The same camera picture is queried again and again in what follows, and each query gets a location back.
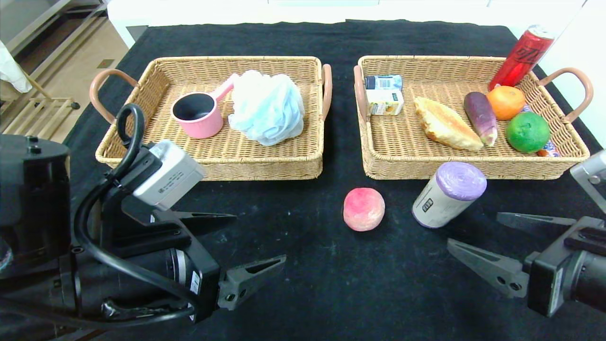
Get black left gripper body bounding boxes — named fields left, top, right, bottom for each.
left=126, top=209, right=222, bottom=323

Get wooden rack on castors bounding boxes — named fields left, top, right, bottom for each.
left=0, top=71, right=81, bottom=143

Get red soda can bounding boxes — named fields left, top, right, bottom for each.
left=488, top=25, right=556, bottom=91

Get white yellow juice box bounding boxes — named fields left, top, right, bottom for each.
left=365, top=89, right=404, bottom=116

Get purple bag roll grey label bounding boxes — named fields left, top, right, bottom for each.
left=411, top=162, right=488, bottom=229

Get black camera cable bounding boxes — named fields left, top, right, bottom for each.
left=73, top=103, right=202, bottom=311

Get pink red peach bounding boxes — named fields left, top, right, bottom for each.
left=343, top=188, right=385, bottom=232

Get orange fruit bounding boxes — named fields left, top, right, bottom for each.
left=487, top=86, right=526, bottom=121

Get woven wicker basket brown handles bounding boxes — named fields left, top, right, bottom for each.
left=90, top=56, right=333, bottom=181
left=353, top=55, right=594, bottom=180

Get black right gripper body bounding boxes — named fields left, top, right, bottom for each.
left=527, top=216, right=606, bottom=318

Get white hanging cloth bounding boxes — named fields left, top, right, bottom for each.
left=0, top=40, right=34, bottom=94

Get white furniture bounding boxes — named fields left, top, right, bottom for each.
left=108, top=0, right=517, bottom=48

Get black table cloth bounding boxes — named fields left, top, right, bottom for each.
left=0, top=20, right=606, bottom=341

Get dark blue drink carton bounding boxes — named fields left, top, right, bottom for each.
left=365, top=75, right=403, bottom=90

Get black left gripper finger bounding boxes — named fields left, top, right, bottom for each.
left=172, top=210, right=238, bottom=231
left=217, top=254, right=287, bottom=311

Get grey metal shelf frame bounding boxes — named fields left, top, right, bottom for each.
left=0, top=0, right=109, bottom=81

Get green round citrus fruit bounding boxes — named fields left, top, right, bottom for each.
left=506, top=112, right=551, bottom=154

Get pink saucepan with dark inside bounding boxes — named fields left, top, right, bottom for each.
left=171, top=73, right=236, bottom=139

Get golden striped croissant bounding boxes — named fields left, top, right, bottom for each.
left=414, top=97, right=484, bottom=152

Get purple eggplant with green stem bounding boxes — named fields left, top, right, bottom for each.
left=463, top=91, right=499, bottom=147

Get light blue mesh bath loofah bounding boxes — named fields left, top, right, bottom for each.
left=229, top=70, right=306, bottom=146

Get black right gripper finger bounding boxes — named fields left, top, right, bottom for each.
left=446, top=237, right=541, bottom=299
left=496, top=212, right=577, bottom=234

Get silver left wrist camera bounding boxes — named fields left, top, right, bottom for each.
left=133, top=140, right=208, bottom=212

